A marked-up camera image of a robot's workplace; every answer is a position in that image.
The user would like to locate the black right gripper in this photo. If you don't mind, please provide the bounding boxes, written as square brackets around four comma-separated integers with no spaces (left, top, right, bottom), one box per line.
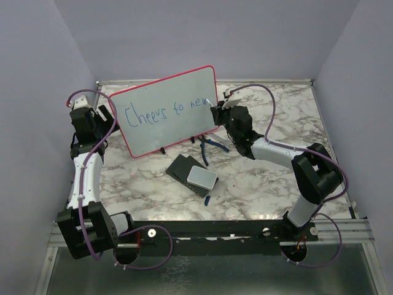
[212,100,240,141]

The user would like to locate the pink framed whiteboard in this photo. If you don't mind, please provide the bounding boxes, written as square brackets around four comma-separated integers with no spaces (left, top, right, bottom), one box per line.
[110,65,218,158]

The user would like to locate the blue marker cap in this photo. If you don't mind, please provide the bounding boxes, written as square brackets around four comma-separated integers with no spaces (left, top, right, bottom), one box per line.
[204,195,211,206]

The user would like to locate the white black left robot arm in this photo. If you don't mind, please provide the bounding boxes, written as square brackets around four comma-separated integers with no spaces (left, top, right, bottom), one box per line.
[56,105,136,259]

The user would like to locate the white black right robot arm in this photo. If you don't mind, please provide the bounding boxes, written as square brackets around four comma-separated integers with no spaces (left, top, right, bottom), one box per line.
[210,101,344,240]

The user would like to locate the silver open-end wrench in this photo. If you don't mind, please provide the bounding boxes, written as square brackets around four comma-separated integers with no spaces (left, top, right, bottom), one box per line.
[206,133,228,146]

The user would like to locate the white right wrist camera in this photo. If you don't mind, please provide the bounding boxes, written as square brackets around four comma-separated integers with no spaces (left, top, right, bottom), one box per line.
[222,87,242,109]

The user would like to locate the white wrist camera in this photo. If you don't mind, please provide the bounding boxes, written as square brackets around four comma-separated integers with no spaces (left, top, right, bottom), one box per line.
[71,95,90,111]
[222,87,242,109]

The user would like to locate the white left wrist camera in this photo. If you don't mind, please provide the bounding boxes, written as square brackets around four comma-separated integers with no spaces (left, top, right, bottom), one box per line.
[71,95,90,111]

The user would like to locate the blue handled pliers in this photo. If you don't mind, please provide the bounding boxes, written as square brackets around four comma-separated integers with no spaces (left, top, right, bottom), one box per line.
[198,135,230,167]

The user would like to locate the aluminium table edge frame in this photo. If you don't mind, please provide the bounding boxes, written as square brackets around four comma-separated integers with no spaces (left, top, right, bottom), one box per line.
[63,78,359,222]

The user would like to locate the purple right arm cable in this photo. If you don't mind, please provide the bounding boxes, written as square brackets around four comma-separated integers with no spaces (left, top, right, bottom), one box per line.
[230,84,349,268]

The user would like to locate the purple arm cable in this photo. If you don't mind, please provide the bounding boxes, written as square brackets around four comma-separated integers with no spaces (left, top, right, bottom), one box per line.
[230,84,349,268]
[64,88,174,271]

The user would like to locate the black front mounting rail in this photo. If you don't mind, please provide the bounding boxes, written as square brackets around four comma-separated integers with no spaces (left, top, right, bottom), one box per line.
[133,219,318,257]

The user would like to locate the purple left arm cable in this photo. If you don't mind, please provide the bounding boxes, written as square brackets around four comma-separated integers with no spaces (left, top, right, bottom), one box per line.
[64,88,174,271]

